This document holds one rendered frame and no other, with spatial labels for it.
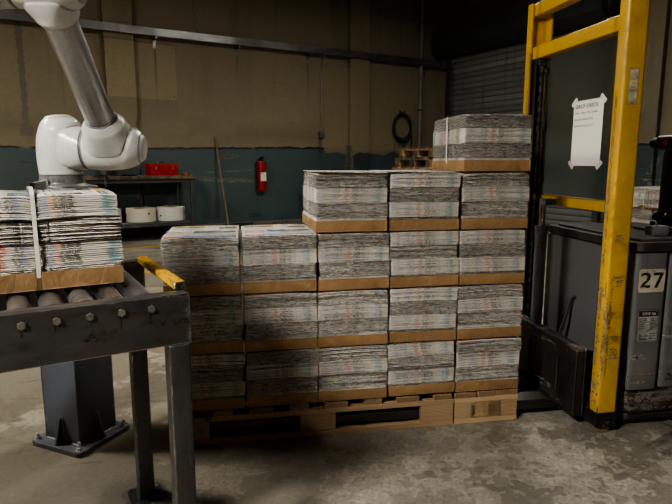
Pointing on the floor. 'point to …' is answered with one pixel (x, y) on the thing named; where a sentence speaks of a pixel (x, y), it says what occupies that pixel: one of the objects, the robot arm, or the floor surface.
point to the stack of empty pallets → (420, 160)
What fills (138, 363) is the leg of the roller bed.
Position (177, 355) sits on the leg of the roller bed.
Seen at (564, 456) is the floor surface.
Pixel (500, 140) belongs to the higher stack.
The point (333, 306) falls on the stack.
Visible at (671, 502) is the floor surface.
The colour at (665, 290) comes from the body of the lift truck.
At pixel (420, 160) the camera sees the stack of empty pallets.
